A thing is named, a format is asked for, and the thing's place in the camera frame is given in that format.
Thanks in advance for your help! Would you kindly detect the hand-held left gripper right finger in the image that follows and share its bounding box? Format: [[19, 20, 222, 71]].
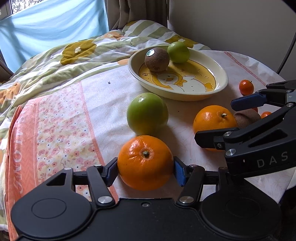
[[173, 156, 245, 205]]

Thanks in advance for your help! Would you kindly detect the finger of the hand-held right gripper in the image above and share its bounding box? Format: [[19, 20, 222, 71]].
[[231, 80, 296, 112], [194, 102, 296, 157]]

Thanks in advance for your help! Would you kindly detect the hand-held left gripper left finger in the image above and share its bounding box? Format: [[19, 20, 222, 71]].
[[46, 158, 119, 208]]

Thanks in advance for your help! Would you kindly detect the plain brown kiwi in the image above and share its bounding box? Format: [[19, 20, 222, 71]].
[[234, 109, 262, 129]]

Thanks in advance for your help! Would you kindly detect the large orange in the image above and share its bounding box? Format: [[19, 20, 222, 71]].
[[193, 105, 238, 152], [117, 135, 174, 191]]

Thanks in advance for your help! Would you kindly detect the cream bowl with duck print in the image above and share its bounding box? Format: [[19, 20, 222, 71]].
[[128, 47, 229, 101]]

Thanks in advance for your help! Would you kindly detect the large green apple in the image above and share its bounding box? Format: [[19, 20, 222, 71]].
[[126, 92, 169, 136]]

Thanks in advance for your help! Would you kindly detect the small green apple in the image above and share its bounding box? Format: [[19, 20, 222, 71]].
[[167, 41, 190, 64]]

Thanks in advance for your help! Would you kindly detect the brown kiwi with sticker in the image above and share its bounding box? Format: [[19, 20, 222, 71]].
[[144, 47, 170, 72]]

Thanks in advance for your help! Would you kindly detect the pink floral tablecloth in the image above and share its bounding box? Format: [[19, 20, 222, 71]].
[[4, 50, 293, 241]]

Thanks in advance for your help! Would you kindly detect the green striped flower quilt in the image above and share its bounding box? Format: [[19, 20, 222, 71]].
[[0, 20, 212, 232]]

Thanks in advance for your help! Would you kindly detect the wide beige curtain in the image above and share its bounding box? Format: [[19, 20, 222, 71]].
[[105, 0, 171, 30]]

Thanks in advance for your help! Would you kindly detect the narrow brown curtain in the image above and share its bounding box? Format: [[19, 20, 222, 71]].
[[0, 49, 14, 81]]

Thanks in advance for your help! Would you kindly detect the light blue cloth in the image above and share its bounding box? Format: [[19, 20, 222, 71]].
[[0, 0, 109, 73]]

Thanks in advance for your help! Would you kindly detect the window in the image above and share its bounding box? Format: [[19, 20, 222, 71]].
[[0, 0, 23, 21]]

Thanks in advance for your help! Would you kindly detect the black cable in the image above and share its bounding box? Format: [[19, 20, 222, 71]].
[[276, 32, 296, 73]]

